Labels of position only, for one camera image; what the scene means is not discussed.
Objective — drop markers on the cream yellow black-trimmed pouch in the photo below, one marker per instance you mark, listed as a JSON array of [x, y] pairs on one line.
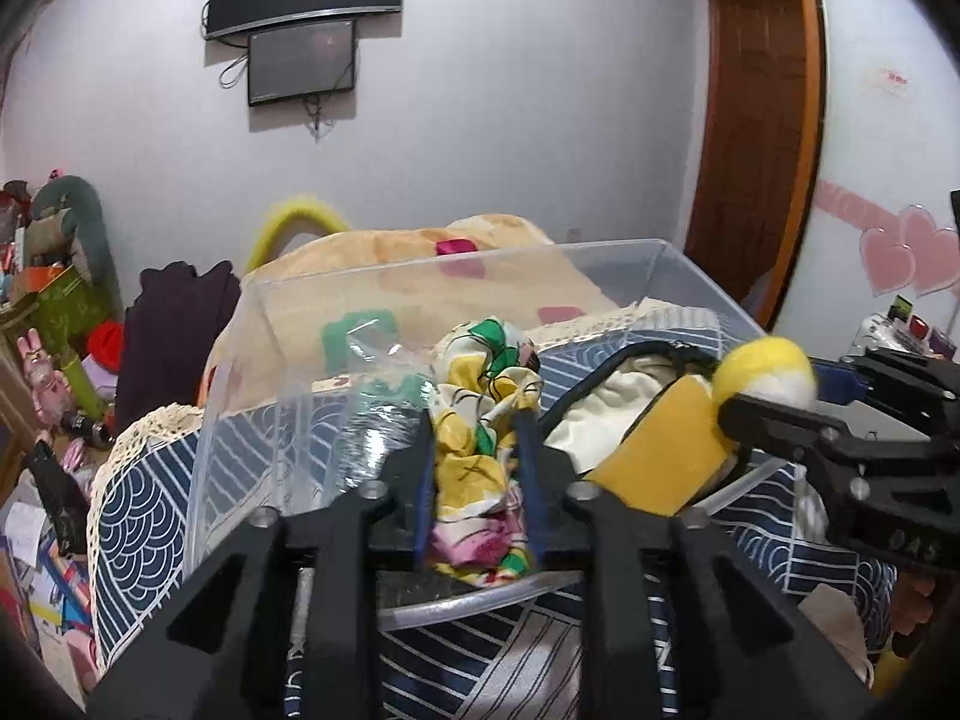
[[660, 450]]

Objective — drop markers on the green plastic piece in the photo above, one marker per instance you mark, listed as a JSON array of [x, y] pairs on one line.
[[337, 337]]

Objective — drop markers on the person's right hand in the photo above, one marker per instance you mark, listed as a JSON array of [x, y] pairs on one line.
[[911, 607]]

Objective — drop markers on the yellow fuzzy hoop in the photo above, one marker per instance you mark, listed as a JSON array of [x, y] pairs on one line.
[[289, 210]]

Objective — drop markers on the grey-green plush cushion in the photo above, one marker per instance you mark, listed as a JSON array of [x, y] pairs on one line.
[[82, 225]]

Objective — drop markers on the pink ribbon wall sticker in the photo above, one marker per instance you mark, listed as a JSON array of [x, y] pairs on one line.
[[847, 202]]

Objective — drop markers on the dark purple garment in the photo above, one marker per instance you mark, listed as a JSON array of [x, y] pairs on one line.
[[176, 330]]

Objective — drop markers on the green bottle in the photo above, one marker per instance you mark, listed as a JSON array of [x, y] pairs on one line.
[[81, 386]]

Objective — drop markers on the small black wall monitor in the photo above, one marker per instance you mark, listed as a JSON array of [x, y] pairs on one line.
[[300, 64]]

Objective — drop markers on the floral printed cloth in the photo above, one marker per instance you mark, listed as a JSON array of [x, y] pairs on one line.
[[465, 450]]

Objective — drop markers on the red cloth item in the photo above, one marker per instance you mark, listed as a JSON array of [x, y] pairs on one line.
[[105, 345]]

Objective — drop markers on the brown wooden door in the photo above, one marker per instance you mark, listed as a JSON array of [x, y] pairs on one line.
[[757, 127]]

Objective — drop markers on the yellow white plush ball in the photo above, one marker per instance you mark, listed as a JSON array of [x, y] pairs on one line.
[[765, 367]]

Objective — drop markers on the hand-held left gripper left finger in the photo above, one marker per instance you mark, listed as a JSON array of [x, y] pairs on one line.
[[424, 499]]

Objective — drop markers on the pink bunny toy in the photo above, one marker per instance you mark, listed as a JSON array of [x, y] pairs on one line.
[[45, 375]]

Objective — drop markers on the green cardboard box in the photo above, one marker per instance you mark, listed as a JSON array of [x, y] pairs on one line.
[[64, 307]]

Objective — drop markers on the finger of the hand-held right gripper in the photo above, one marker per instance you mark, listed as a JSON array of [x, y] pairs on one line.
[[834, 384], [780, 424]]

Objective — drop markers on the orange beige fleece blanket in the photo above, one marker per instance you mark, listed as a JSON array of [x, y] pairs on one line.
[[480, 229]]

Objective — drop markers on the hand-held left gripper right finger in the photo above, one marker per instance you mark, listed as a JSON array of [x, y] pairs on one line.
[[529, 499]]

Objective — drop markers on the pink heart wall stickers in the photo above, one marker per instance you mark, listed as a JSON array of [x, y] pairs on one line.
[[911, 251]]

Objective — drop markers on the clear plastic storage box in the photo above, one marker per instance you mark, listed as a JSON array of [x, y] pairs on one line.
[[315, 427]]

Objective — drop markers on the small magenta object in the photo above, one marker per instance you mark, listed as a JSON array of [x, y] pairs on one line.
[[455, 246]]

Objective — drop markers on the navy wave-pattern blanket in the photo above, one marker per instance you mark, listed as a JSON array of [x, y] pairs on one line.
[[142, 525]]

